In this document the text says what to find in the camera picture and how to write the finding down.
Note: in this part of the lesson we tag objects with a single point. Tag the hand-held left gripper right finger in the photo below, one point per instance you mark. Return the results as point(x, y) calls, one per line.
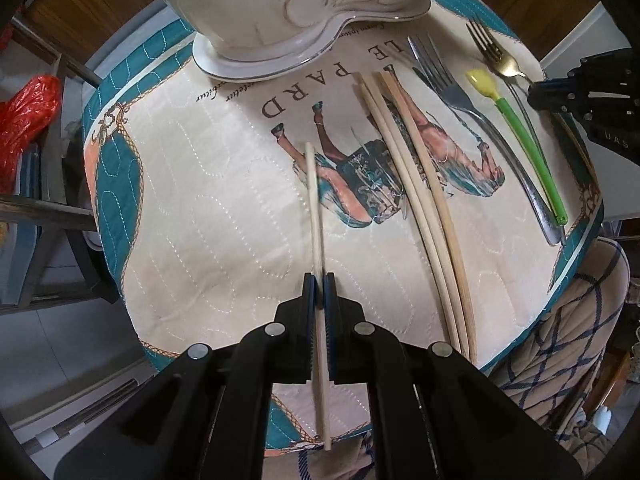
point(330, 300)

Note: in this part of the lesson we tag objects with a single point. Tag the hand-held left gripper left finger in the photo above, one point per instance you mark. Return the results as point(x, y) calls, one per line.
point(310, 292)

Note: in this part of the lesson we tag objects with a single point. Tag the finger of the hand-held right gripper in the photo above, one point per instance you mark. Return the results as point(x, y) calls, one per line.
point(550, 86)
point(555, 101)

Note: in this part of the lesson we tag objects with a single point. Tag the green spoon with yellow bowl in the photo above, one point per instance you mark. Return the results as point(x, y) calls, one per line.
point(530, 155)

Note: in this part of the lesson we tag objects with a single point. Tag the gold metal fork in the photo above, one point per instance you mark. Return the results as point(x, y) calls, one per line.
point(492, 52)

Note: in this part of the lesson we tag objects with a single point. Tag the silver metal fork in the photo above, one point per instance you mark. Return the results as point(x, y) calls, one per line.
point(480, 120)

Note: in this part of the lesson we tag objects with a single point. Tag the beige wooden chopstick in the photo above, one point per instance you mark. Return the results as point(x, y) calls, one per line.
point(395, 160)
point(406, 162)
point(314, 210)
point(425, 160)

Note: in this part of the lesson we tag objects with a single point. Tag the floral ceramic utensil holder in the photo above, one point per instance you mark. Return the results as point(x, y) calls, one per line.
point(250, 10)

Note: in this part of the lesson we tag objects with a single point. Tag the printed quilted table mat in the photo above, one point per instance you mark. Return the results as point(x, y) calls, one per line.
point(200, 210)

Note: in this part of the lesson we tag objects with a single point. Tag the metal shelf rack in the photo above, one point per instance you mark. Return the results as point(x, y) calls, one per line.
point(45, 212)

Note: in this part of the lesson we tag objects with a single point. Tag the red plastic bag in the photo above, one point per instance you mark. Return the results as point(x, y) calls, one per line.
point(30, 120)

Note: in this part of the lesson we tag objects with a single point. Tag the wooden kitchen cabinet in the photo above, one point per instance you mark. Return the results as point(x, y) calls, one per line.
point(90, 10)

